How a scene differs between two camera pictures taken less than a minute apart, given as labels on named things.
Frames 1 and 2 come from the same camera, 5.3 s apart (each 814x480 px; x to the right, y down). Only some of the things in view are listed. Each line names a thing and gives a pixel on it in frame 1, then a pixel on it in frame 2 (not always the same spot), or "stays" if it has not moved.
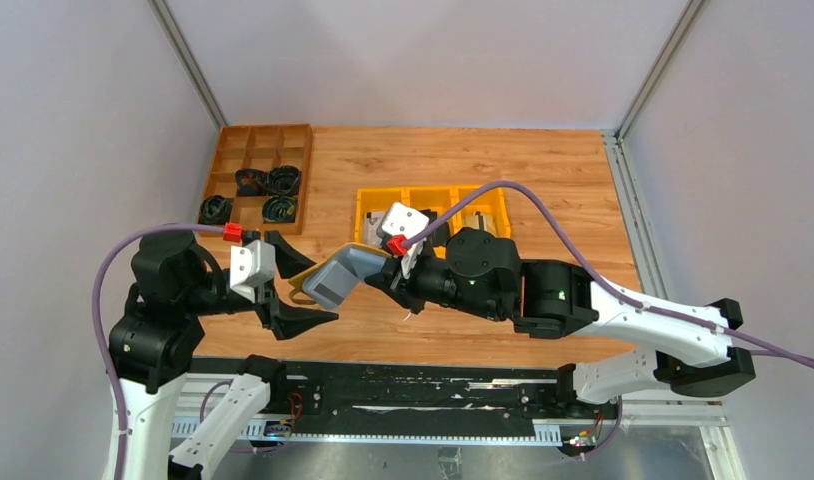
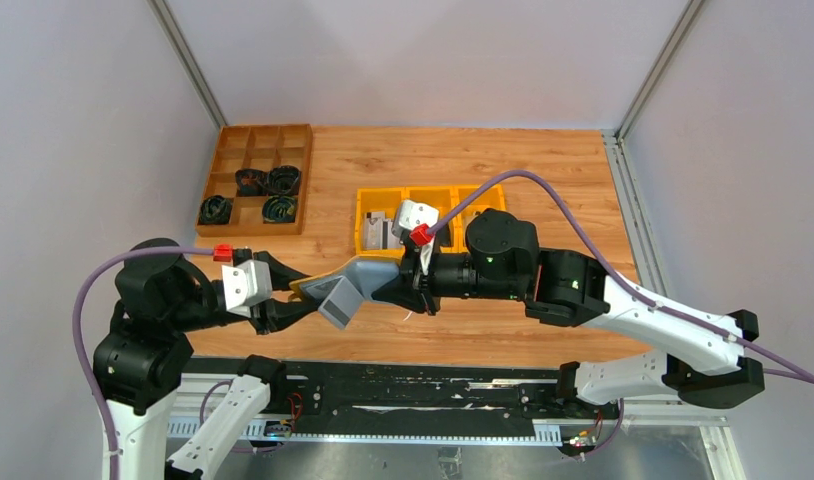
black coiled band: (215, 210) stays
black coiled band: (251, 182) stays
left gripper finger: (287, 260) -> (281, 274)
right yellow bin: (491, 203) stays
